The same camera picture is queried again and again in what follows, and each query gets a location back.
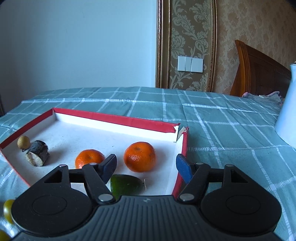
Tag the wooden headboard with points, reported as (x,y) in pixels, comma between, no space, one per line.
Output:
(256,71)

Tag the green tomato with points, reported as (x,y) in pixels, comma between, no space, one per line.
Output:
(8,207)
(2,235)

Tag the brown longan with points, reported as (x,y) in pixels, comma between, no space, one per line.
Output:
(23,142)

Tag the red cardboard box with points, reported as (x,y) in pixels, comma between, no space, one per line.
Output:
(115,120)

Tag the orange mandarin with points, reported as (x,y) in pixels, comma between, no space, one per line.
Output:
(89,158)
(140,156)

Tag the gold framed wall panel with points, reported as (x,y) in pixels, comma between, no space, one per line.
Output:
(187,34)

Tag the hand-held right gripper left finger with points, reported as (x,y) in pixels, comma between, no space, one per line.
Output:
(108,166)

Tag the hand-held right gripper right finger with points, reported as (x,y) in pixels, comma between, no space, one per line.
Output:
(183,168)

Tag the white electric kettle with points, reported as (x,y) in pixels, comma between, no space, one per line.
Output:
(288,111)

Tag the white wall switch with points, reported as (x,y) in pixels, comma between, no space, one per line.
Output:
(190,64)

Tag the green checked tablecloth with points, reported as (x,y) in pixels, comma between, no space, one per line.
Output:
(231,139)

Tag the small green cucumber piece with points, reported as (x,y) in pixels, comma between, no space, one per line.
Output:
(127,186)

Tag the grey crumpled cloth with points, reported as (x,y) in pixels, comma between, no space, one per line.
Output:
(272,95)

